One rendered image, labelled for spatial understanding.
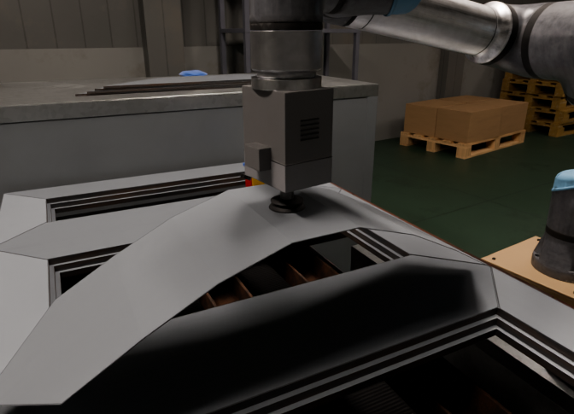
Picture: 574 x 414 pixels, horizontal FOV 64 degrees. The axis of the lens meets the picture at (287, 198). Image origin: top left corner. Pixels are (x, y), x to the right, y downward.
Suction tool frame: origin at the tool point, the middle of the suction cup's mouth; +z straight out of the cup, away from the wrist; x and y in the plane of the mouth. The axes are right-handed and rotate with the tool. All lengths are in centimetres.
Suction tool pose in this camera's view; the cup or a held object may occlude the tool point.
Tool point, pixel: (287, 216)
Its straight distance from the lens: 54.1
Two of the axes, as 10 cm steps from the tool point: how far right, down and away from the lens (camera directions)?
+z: 0.1, 9.4, 3.4
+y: 5.8, 2.8, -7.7
